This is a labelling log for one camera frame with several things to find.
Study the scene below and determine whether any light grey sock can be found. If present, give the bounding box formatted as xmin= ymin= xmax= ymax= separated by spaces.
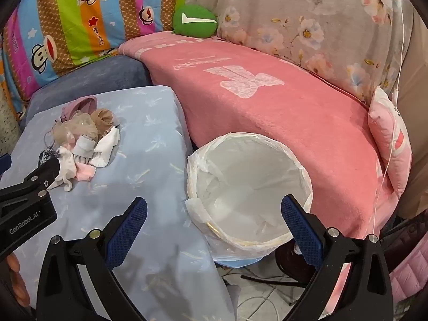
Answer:
xmin=73 ymin=135 xmax=97 ymax=158

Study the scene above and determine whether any purple face mask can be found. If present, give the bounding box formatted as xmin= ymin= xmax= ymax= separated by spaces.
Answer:
xmin=62 ymin=95 xmax=98 ymax=121

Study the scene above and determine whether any pink quilted cloth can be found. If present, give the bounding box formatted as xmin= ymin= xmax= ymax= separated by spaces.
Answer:
xmin=389 ymin=241 xmax=428 ymax=305

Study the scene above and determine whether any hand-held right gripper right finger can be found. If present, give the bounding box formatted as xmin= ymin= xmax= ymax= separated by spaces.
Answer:
xmin=280 ymin=194 xmax=394 ymax=321

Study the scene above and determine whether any brown sheer scrunchie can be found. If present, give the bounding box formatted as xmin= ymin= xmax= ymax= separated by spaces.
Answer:
xmin=92 ymin=109 xmax=121 ymax=131

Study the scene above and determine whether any black metal frame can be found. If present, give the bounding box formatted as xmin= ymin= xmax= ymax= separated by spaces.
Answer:
xmin=381 ymin=214 xmax=426 ymax=242

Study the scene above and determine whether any grey floral blanket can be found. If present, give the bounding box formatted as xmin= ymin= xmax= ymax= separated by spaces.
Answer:
xmin=185 ymin=0 xmax=415 ymax=108

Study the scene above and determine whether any pink quilted pillow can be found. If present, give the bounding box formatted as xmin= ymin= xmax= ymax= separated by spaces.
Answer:
xmin=368 ymin=86 xmax=413 ymax=198

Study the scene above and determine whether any person's left hand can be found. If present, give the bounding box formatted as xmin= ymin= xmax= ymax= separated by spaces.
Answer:
xmin=7 ymin=252 xmax=30 ymax=309

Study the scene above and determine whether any light blue covered table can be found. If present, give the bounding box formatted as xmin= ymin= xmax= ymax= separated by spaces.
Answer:
xmin=0 ymin=85 xmax=241 ymax=321

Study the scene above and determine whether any blue-grey velvet cushion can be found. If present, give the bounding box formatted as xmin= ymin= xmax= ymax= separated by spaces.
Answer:
xmin=20 ymin=53 xmax=152 ymax=131

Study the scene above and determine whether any green cushion with white tick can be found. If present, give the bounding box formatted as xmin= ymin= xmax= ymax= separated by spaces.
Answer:
xmin=172 ymin=3 xmax=219 ymax=37

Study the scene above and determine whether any thin white cord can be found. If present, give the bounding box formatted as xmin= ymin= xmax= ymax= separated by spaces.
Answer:
xmin=372 ymin=0 xmax=407 ymax=235

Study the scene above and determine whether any bin with white plastic liner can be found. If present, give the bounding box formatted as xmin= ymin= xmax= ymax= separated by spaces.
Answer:
xmin=185 ymin=133 xmax=314 ymax=270

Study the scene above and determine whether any black and white scrunchie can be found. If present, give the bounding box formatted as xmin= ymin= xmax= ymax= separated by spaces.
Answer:
xmin=38 ymin=148 xmax=61 ymax=168

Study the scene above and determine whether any striped cartoon monkey pillow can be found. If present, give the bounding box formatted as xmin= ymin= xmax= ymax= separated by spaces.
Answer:
xmin=0 ymin=0 xmax=188 ymax=118

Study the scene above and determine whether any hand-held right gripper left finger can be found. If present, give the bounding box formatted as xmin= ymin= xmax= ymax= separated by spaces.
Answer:
xmin=35 ymin=197 xmax=148 ymax=321

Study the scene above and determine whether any pink blanket with white print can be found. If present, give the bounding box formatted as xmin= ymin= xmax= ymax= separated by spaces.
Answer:
xmin=118 ymin=31 xmax=402 ymax=308

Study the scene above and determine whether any dark brown stool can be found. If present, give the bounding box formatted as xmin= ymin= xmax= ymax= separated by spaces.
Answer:
xmin=276 ymin=241 xmax=322 ymax=285

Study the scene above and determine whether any black cable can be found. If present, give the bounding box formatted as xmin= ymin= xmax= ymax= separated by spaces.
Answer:
xmin=241 ymin=272 xmax=311 ymax=289

